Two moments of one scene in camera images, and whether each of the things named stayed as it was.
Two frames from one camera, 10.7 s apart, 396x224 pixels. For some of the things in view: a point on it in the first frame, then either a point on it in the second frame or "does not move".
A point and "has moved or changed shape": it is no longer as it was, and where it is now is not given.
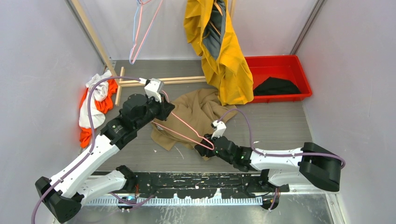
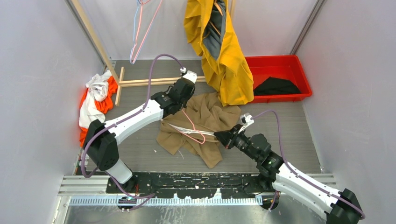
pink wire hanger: x=182 y=136 to x=194 y=129
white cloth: x=99 y=92 does not move
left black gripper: x=165 y=108 to x=184 y=105
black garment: x=272 y=86 does not move
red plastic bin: x=282 y=66 does not move
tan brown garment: x=194 y=116 has moved or changed shape
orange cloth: x=104 y=105 does not move
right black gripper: x=204 y=151 to x=228 y=137
